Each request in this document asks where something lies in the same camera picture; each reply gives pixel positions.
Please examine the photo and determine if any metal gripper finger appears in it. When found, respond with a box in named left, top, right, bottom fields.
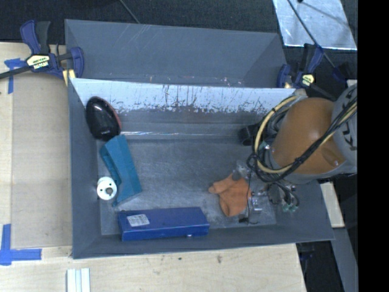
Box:
left=247, top=191, right=265, bottom=225
left=232, top=161, right=253, bottom=181

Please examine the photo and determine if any orange soft toy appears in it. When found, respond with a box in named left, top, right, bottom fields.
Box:
left=207, top=172, right=253, bottom=218

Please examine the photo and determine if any grey metal bin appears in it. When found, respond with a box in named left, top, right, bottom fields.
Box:
left=63, top=18, right=337, bottom=260

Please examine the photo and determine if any blue flat box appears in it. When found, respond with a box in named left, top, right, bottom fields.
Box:
left=117, top=206, right=211, bottom=243

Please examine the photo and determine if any teal plastic dustpan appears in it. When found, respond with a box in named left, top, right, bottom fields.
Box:
left=98, top=134, right=143, bottom=207

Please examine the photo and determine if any white round spool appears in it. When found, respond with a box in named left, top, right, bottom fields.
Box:
left=96, top=176, right=119, bottom=201

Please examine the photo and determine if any black oval brush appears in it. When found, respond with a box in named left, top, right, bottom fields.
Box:
left=85, top=96, right=123, bottom=142

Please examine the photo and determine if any pale wood flat board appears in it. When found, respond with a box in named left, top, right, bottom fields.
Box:
left=10, top=71, right=74, bottom=250

